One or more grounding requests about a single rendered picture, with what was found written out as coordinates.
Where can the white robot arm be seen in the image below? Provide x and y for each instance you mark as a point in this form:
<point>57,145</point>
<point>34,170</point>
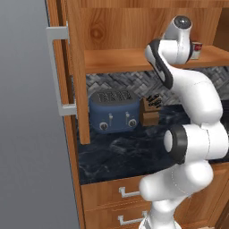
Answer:
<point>193,98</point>

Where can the wooden base cabinet door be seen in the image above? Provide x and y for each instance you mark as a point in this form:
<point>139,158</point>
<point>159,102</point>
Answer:
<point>205,202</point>

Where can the blue toaster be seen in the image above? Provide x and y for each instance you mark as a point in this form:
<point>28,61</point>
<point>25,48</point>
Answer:
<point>114,114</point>

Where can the wooden knife block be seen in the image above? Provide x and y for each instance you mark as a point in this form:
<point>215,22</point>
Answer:
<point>149,114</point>

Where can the wooden drawer front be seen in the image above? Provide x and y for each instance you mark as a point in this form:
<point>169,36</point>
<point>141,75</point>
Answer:
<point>103,219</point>
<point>101,193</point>

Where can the red and white can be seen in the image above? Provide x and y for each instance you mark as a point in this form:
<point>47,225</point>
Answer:
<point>198,51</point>

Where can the wooden wall cabinet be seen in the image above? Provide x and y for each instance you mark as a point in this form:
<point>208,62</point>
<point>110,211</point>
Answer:
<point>125,29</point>

